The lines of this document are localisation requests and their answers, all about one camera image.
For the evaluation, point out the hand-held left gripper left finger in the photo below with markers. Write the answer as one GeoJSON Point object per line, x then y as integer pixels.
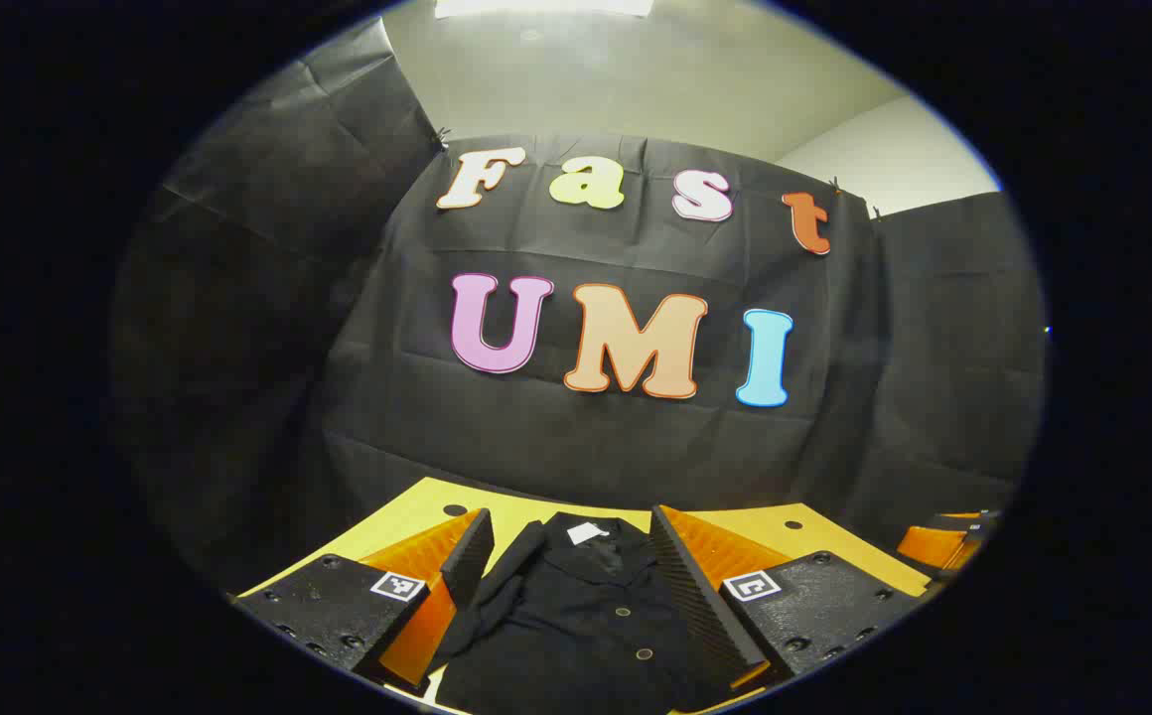
{"type": "Point", "coordinates": [469, 561]}

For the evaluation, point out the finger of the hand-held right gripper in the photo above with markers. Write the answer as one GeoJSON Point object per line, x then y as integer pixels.
{"type": "Point", "coordinates": [934, 546]}
{"type": "Point", "coordinates": [963, 518]}

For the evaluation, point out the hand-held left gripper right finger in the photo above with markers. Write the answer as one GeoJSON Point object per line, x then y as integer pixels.
{"type": "Point", "coordinates": [695, 596]}

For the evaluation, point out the black buttoned shirt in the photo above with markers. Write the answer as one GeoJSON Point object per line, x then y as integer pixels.
{"type": "Point", "coordinates": [576, 616]}

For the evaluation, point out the black backdrop cloth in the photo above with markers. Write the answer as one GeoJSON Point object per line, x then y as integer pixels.
{"type": "Point", "coordinates": [556, 447]}

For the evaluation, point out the ceiling light panel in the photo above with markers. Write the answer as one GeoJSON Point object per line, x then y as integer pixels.
{"type": "Point", "coordinates": [546, 6]}

